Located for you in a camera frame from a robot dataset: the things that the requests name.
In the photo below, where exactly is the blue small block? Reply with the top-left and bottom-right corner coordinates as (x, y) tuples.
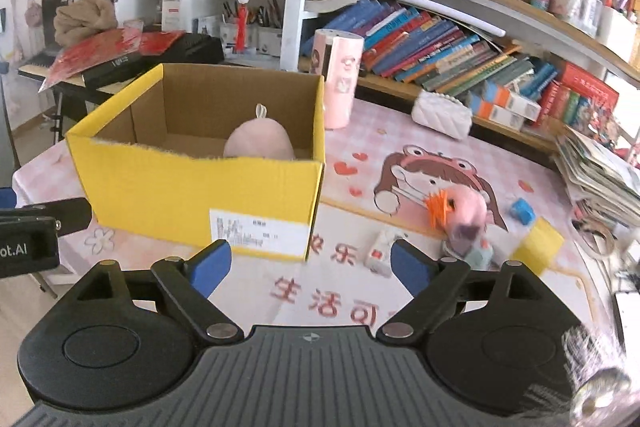
(509, 198), (536, 225)

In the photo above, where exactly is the yellow tape roll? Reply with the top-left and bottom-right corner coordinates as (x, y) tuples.
(510, 218), (564, 277)

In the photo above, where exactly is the pink doll orange hair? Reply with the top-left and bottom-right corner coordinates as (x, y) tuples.
(424, 184), (488, 257)

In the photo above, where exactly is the red plastic packet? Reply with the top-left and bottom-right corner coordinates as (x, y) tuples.
(38, 26), (147, 93)

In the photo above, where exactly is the white quilted pouch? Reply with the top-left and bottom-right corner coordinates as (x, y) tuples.
(411, 91), (473, 141)

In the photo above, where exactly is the orange white small box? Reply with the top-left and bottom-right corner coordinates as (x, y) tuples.
(482, 81), (541, 121)

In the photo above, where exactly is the yellow cardboard box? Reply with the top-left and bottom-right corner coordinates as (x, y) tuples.
(66, 64), (326, 261)

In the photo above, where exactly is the brown knitted cloth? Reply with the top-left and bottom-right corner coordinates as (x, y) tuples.
(53, 0), (118, 48)

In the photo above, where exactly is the pink checkered tablecloth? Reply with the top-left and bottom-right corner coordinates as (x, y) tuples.
(13, 101), (615, 335)

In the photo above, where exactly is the stack of papers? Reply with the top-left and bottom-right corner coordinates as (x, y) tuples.
(553, 129), (639, 228)

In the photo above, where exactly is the red boxed book set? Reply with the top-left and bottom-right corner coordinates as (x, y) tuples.
(559, 62), (620, 110)

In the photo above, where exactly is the pink plush toy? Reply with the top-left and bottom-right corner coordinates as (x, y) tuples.
(222, 104), (295, 160)

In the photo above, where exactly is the white pen holder box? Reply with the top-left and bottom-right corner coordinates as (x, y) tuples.
(220, 23), (282, 57)

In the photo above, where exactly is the pink cartoon cylinder box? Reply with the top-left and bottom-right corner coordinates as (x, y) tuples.
(310, 28), (364, 130)

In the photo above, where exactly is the black keyboard piano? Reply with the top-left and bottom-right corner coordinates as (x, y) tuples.
(18, 31), (226, 90)

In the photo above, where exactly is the black rectangular case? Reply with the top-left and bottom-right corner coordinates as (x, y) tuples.
(81, 52), (149, 90)

